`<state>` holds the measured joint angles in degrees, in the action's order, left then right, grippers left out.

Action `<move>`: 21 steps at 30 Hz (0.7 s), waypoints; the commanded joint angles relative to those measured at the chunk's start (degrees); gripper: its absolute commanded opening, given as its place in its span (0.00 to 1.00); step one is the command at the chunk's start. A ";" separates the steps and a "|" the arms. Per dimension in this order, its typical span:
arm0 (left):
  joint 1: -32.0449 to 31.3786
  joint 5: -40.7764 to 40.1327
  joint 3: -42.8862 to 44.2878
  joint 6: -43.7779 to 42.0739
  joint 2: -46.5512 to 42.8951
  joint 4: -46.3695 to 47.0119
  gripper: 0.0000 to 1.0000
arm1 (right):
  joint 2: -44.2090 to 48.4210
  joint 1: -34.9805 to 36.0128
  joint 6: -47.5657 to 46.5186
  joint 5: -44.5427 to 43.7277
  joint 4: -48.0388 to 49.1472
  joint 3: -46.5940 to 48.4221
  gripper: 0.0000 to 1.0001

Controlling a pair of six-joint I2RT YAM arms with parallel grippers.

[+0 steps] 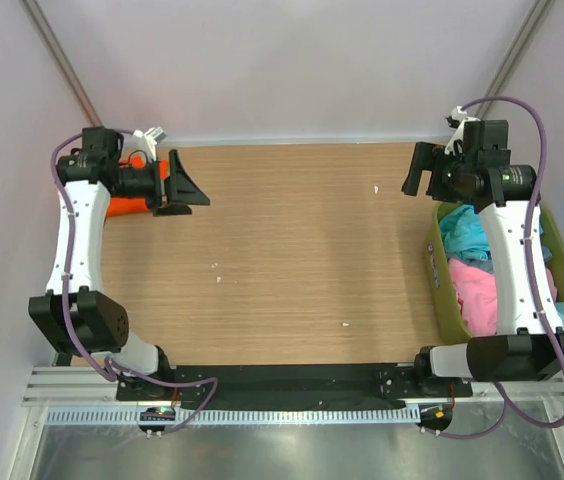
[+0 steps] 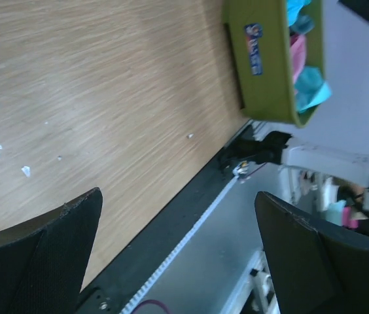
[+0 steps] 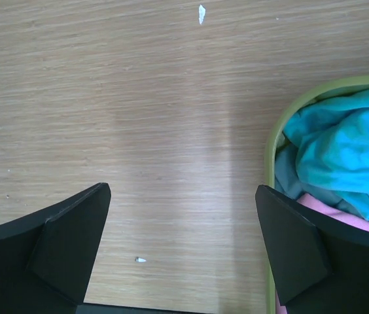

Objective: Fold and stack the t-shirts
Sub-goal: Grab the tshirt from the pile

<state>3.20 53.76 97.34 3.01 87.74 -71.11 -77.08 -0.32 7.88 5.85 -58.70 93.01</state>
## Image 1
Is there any aluminium frame rail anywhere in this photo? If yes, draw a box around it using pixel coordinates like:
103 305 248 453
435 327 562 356
22 367 564 406

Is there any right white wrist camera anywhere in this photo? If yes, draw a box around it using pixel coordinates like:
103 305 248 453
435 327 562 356
445 106 478 155

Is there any green plastic bin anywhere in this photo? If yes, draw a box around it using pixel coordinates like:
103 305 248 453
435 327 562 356
423 203 564 344

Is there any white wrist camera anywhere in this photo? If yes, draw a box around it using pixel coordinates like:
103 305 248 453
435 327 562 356
132 127 167 160
445 106 478 155

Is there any turquoise blue t shirt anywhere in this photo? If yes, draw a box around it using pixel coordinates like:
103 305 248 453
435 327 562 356
439 201 529 273

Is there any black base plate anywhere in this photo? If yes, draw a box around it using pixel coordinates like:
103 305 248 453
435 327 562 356
116 363 473 412

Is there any pink t shirt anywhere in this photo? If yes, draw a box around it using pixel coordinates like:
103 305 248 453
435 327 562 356
448 258 544 337

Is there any controller board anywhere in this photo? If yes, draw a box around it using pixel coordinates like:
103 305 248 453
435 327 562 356
416 404 454 436
138 406 176 439

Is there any right controller board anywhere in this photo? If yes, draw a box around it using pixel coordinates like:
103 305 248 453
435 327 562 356
416 404 454 436

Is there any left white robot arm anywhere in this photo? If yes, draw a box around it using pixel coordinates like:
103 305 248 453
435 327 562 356
28 127 211 400

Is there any slotted cable duct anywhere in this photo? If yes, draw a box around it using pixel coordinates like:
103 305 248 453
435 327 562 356
45 405 420 427

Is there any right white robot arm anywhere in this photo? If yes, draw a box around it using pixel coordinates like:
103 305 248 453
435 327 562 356
401 111 564 396

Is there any left controller board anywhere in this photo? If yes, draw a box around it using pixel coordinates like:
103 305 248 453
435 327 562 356
138 406 176 439

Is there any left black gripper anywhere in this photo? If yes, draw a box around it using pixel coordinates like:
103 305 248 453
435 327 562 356
113 150 210 217

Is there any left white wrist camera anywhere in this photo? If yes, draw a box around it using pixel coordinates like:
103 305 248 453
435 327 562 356
132 127 167 160

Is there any folded orange t shirt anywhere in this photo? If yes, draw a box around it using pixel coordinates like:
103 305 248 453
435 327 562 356
106 154 150 218

